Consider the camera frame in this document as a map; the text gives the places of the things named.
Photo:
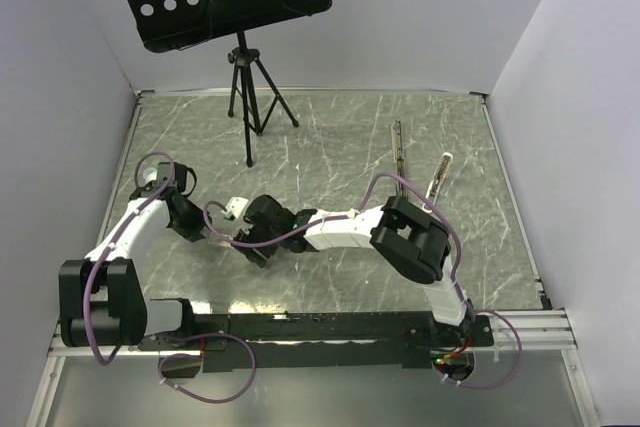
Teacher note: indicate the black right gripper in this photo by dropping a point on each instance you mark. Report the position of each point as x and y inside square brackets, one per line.
[256, 257]

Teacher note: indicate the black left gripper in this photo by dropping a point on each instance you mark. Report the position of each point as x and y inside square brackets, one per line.
[192, 231]

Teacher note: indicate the beige stapler top part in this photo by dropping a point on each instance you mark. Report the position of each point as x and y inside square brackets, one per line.
[439, 177]

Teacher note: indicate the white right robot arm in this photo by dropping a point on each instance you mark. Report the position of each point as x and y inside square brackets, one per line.
[413, 242]

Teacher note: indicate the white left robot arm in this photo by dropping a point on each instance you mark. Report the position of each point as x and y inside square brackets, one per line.
[100, 298]

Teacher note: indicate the white cylinder tube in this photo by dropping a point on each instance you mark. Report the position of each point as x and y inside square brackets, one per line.
[148, 175]

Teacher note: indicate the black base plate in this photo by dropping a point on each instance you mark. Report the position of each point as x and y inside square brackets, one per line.
[294, 340]

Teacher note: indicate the aluminium rail frame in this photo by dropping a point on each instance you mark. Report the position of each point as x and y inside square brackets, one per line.
[333, 152]

